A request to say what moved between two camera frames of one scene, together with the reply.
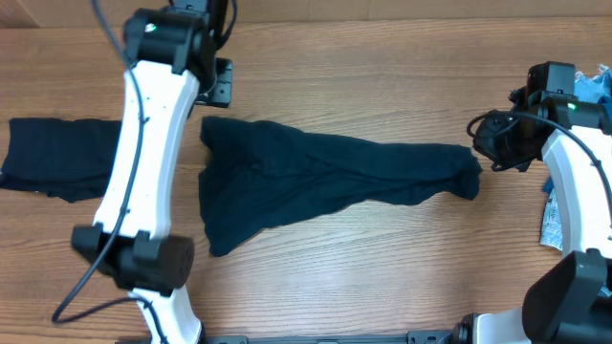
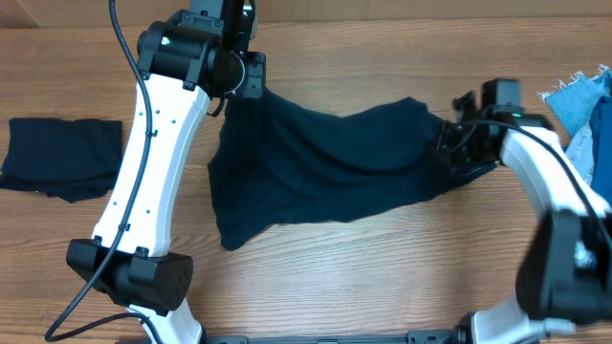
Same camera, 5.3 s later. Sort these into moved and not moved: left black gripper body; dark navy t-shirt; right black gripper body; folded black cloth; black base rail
Moved: left black gripper body; right black gripper body; dark navy t-shirt
Not moved: black base rail; folded black cloth
